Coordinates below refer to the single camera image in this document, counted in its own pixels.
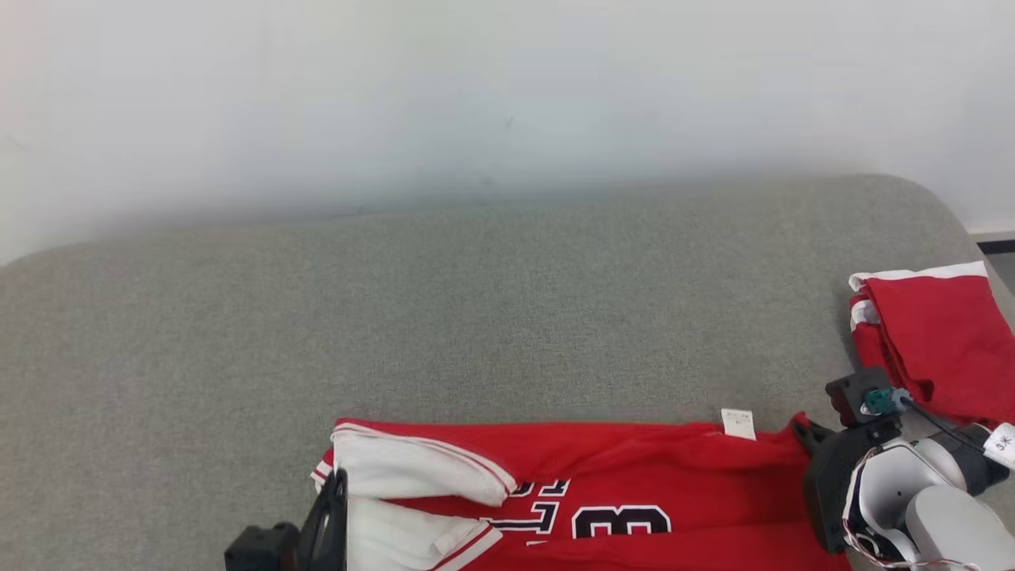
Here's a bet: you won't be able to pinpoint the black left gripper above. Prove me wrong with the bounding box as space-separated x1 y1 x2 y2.
224 468 350 571

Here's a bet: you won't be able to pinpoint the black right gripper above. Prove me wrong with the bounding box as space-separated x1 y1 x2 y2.
791 412 906 554

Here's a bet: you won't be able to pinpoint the red white striped shorts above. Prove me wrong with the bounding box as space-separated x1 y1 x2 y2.
847 261 1015 430

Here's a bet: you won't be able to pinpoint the red white basketball jersey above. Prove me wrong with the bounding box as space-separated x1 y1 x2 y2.
311 408 854 571

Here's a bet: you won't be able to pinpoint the thin red white wires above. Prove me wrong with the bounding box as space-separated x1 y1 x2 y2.
839 444 984 571

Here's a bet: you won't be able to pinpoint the black cable teal connector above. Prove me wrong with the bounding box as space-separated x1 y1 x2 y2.
863 387 1015 454

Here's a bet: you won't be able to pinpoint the white cable label tag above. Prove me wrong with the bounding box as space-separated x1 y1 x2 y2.
983 423 1015 470

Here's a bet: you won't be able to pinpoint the black white wall baseboard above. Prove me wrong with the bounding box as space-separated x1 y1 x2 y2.
967 227 1015 258

